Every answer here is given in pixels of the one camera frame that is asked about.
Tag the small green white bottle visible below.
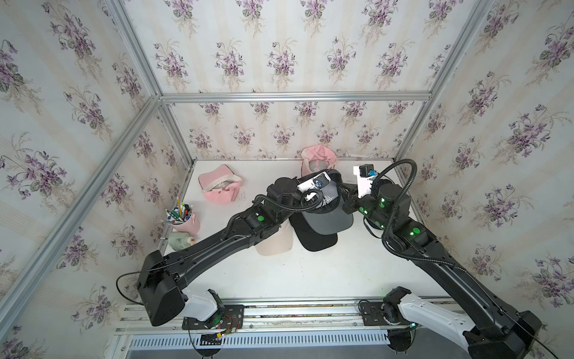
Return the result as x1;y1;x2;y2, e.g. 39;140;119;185
167;231;195;251

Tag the black cap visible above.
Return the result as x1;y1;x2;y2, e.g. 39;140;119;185
289;213;338;252

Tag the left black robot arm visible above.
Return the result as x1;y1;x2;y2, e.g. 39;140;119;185
135;170;342;327

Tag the pink cap left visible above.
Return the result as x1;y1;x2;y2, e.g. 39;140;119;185
198;165;243;204

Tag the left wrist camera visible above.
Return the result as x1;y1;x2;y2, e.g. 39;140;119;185
297;171;339;203

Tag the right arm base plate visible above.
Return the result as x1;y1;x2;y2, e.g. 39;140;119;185
357;300;419;330

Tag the beige baseball cap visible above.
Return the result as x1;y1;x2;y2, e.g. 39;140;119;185
255;221;294;257

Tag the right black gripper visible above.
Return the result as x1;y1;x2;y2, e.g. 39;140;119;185
338;179;398;236

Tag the dark grey baseball cap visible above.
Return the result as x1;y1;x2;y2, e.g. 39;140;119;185
297;169;354;236

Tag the pink cap back wall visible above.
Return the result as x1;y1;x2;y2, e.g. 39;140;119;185
300;144;339;177

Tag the aluminium mounting rail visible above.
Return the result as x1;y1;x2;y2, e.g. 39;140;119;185
111;295;490;337

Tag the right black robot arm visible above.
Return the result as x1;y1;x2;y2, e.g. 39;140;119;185
343;159;543;358

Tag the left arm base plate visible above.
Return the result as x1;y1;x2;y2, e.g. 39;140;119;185
182;305;245;333

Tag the pink pen holder cup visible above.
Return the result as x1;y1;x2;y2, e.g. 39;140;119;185
165;200;200;236

